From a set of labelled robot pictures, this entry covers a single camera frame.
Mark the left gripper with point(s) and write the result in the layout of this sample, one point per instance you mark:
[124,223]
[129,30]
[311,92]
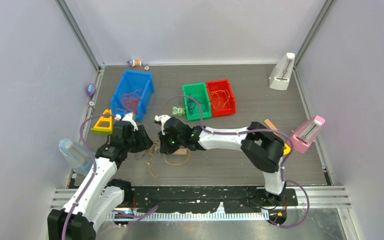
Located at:
[145,142]

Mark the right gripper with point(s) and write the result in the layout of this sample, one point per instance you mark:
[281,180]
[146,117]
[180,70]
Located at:
[165,148]

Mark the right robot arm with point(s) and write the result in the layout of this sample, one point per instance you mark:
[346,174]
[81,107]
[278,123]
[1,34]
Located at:
[260,145]

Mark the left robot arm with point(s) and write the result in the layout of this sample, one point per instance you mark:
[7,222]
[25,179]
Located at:
[98,195]

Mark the small wooden block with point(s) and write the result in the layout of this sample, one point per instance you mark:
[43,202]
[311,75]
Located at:
[182,151]

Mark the green monster toy block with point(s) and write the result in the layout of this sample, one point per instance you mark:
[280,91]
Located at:
[178,111]

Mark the yellow triangle ladder toy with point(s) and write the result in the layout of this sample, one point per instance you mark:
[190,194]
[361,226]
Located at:
[104,124]

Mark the blue plastic bin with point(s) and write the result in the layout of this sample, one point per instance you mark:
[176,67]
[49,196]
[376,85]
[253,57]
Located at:
[133,94]

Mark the green plastic bin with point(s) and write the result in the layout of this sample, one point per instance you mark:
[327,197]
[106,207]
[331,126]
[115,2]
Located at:
[197,101]

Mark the red plastic bin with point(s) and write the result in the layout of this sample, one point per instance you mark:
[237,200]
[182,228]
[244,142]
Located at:
[222,99]

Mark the clear plastic container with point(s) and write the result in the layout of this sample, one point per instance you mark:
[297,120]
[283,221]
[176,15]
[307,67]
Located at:
[76,155]

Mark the purple round toy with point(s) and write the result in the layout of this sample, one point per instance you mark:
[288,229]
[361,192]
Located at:
[90,90]

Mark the small colourful figurine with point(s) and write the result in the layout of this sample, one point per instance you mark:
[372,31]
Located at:
[134,63]

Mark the yellow ladder toy right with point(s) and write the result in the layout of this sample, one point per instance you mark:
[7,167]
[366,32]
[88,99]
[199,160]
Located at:
[287,149]

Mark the white metronome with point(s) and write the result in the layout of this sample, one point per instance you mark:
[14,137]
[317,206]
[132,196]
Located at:
[280,76]

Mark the pink metronome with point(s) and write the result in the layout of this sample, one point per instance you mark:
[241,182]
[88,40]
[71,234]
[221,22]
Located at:
[303,136]

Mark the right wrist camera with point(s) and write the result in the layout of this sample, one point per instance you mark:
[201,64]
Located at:
[161,120]

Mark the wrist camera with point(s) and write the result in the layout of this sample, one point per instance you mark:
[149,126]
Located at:
[128,117]
[161,120]

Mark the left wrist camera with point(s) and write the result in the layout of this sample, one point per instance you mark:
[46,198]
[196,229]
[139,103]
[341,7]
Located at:
[128,117]

